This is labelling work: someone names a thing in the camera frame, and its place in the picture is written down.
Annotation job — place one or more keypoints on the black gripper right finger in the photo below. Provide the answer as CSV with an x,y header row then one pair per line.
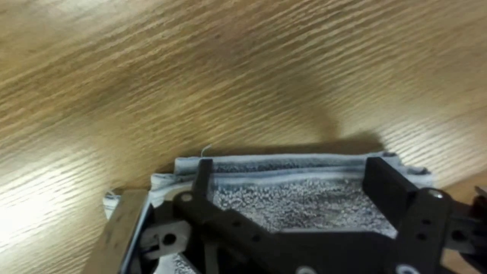
x,y
427,221

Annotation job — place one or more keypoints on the grey towel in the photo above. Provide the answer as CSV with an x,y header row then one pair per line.
x,y
296,192

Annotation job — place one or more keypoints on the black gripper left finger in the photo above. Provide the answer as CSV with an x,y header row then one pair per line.
x,y
223,241

